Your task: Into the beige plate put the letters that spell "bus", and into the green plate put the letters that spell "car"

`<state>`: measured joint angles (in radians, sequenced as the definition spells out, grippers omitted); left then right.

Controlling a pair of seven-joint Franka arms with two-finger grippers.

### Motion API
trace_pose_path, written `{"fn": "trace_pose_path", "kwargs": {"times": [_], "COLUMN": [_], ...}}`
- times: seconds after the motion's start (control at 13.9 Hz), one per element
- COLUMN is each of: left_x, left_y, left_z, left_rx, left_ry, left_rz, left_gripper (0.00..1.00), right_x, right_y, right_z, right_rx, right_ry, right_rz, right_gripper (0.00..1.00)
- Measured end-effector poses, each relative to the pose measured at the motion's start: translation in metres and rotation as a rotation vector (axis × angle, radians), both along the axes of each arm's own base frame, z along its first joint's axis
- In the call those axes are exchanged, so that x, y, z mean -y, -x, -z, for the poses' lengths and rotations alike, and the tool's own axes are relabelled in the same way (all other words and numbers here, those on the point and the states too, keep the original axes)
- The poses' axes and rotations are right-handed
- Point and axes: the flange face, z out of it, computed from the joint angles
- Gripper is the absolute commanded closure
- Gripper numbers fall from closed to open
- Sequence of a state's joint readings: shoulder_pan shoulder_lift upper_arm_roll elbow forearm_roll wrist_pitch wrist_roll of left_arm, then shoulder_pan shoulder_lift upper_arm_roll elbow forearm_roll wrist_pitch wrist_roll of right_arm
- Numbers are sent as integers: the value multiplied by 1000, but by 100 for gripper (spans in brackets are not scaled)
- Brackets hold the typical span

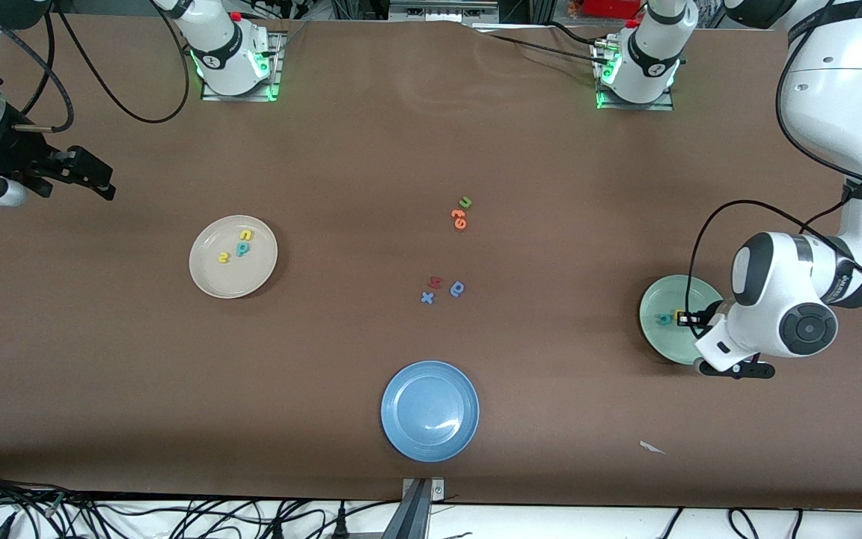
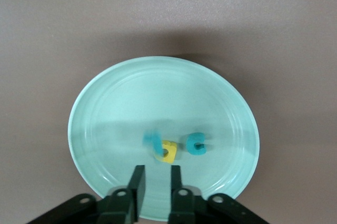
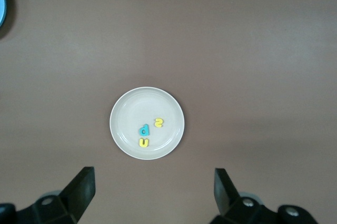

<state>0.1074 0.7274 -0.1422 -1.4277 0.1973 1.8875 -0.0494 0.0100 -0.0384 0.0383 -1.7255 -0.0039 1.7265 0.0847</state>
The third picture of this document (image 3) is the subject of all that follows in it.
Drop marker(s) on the beige round plate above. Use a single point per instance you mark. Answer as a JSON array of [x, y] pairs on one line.
[[142, 108]]

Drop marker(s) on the brown table cover sheet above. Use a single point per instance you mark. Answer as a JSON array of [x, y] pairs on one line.
[[237, 50]]

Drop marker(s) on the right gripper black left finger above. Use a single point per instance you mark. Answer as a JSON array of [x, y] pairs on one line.
[[79, 195]]

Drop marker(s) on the yellow foam letter u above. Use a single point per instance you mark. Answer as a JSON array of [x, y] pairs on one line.
[[140, 143]]

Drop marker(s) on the teal foam letter p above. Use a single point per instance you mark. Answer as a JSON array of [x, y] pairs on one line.
[[147, 128]]

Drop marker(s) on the blue round plate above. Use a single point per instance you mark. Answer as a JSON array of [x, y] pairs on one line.
[[2, 5]]

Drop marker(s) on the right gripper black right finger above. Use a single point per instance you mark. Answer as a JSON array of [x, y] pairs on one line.
[[226, 195]]

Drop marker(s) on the yellow foam letter s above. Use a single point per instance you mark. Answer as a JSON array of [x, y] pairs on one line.
[[158, 123]]

